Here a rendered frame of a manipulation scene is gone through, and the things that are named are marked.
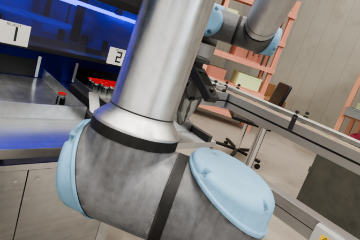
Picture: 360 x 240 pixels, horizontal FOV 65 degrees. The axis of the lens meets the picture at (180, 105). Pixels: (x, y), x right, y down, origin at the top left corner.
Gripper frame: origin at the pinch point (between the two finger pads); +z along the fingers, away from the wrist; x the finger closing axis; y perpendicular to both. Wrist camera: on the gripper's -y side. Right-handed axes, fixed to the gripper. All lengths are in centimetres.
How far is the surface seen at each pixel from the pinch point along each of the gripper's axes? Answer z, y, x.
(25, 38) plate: -10, 33, 38
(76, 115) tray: 2.5, 7.2, 30.4
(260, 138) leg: 15, 17, -87
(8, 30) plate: -11, 33, 42
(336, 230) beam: 37, -36, -87
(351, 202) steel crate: 54, -21, -197
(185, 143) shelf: 3.8, -6.7, 3.5
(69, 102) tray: 2.2, 16.5, 28.5
